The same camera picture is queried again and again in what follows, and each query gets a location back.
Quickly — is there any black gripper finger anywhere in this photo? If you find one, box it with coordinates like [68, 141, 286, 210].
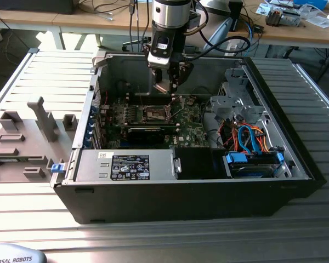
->
[167, 61, 195, 93]
[150, 67, 163, 87]

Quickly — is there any silver CPU with green rim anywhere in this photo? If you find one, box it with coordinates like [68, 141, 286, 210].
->
[152, 81, 173, 95]

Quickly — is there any metal socket cover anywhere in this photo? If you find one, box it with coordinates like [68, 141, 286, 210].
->
[166, 94, 187, 123]

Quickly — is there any green motherboard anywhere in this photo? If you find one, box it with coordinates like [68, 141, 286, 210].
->
[98, 94, 212, 150]

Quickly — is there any metal drive cage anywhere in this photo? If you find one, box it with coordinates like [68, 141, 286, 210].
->
[209, 67, 267, 124]

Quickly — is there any black graphics card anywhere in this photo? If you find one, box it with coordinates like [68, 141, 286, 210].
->
[127, 126, 167, 146]

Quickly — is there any black upright box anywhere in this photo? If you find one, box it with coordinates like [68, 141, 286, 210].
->
[229, 0, 243, 31]

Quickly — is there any black plastic shroud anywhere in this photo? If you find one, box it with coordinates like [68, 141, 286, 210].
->
[174, 147, 226, 180]

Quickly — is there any wooden desk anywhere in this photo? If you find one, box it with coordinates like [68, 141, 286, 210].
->
[226, 0, 329, 49]
[0, 0, 160, 31]

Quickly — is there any grey power supply unit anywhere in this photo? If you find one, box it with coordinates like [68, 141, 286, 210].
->
[73, 149, 179, 183]

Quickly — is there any grey metal device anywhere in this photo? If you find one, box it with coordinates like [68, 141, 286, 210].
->
[265, 7, 302, 27]

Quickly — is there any hard disk in blue carrier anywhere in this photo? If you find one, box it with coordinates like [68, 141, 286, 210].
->
[222, 152, 286, 179]

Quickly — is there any black PC case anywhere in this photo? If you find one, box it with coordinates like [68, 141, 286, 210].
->
[49, 50, 327, 225]

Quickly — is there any blue box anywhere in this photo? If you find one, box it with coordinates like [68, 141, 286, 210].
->
[293, 0, 329, 10]

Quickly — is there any black box on desk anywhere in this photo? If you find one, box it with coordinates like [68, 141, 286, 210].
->
[0, 0, 76, 15]

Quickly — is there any white paper sheet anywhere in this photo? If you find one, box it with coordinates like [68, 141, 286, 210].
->
[304, 10, 329, 30]

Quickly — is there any grey parts rack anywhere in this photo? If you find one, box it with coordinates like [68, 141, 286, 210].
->
[0, 95, 80, 184]

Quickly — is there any grey Universal Robots housing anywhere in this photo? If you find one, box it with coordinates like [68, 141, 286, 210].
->
[0, 243, 48, 263]

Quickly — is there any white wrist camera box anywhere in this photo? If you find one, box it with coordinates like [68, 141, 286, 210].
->
[147, 35, 173, 69]

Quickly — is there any black camera cable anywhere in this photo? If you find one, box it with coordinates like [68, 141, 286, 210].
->
[179, 0, 252, 61]

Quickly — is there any blue wire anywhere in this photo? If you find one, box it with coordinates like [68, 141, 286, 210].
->
[237, 125, 257, 156]

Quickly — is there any orange wire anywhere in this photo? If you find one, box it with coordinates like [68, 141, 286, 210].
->
[246, 124, 271, 153]

